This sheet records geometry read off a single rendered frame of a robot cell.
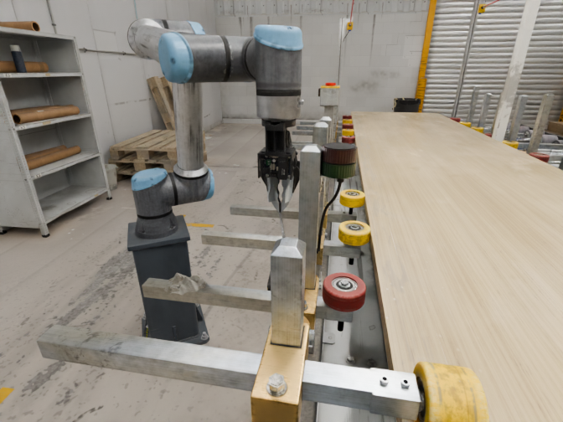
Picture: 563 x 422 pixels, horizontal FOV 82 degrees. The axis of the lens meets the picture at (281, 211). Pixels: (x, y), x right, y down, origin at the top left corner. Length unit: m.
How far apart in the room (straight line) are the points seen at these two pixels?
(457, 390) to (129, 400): 1.46
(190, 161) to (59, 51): 2.60
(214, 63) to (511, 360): 0.70
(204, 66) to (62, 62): 3.20
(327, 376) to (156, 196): 1.19
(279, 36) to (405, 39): 8.04
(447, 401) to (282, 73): 0.54
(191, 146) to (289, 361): 1.12
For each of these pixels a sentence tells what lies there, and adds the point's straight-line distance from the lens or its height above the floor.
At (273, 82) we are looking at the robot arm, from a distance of 0.65.
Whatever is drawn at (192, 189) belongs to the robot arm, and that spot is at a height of 0.79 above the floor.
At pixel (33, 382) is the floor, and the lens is 1.97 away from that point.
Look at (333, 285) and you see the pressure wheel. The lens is 0.63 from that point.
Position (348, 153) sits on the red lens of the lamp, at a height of 1.15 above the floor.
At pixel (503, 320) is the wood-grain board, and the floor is 0.90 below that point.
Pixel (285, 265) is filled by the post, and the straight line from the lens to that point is 0.35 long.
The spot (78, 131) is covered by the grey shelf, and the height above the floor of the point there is 0.72.
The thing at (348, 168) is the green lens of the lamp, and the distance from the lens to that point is 0.56.
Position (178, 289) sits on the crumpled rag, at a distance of 0.71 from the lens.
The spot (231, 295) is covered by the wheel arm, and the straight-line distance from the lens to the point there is 0.68.
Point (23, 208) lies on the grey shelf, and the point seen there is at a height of 0.26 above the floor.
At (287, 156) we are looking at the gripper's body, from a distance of 0.67.
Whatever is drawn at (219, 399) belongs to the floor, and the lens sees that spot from 1.61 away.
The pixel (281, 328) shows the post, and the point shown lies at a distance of 0.41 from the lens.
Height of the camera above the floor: 1.28
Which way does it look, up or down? 23 degrees down
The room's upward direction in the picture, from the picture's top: straight up
